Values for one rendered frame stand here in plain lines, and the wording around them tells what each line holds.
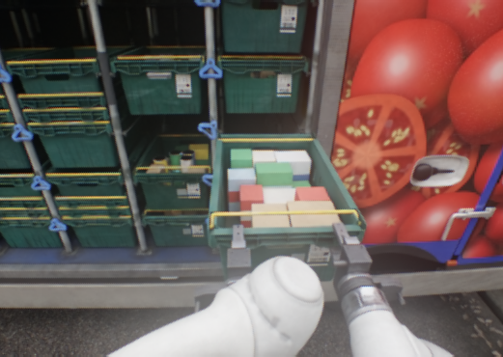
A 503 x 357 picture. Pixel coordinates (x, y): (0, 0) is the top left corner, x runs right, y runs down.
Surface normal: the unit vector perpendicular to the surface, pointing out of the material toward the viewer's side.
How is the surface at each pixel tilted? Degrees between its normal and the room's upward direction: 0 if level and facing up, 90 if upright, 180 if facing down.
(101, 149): 91
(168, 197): 98
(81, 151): 97
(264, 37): 92
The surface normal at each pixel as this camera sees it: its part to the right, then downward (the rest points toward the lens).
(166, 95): 0.05, 0.59
